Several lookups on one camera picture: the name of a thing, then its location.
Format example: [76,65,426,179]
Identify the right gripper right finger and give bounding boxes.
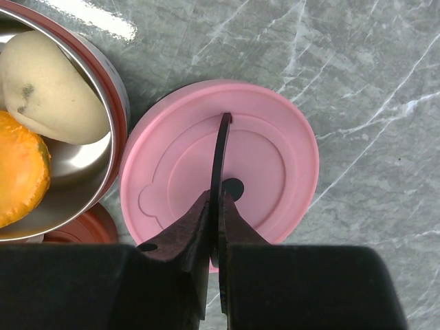
[218,195,408,329]

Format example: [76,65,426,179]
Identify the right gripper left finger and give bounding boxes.
[1,192,209,329]

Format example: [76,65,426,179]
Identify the brown round lid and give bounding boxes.
[43,203,119,243]

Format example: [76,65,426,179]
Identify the pink round lid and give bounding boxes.
[119,78,320,273]

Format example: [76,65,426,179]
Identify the white steel lunch tin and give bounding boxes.
[1,1,130,242]

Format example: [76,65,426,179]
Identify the orange egg tart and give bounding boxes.
[1,111,51,228]

